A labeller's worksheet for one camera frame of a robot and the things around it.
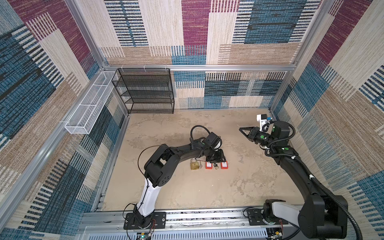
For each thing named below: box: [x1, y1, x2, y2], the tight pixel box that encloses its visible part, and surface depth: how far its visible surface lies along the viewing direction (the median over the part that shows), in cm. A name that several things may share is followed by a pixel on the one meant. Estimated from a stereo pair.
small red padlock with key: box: [220, 161, 229, 170], surface depth 91 cm
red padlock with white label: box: [205, 161, 213, 170], surface depth 91 cm
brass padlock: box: [190, 158, 200, 170], surface depth 93 cm
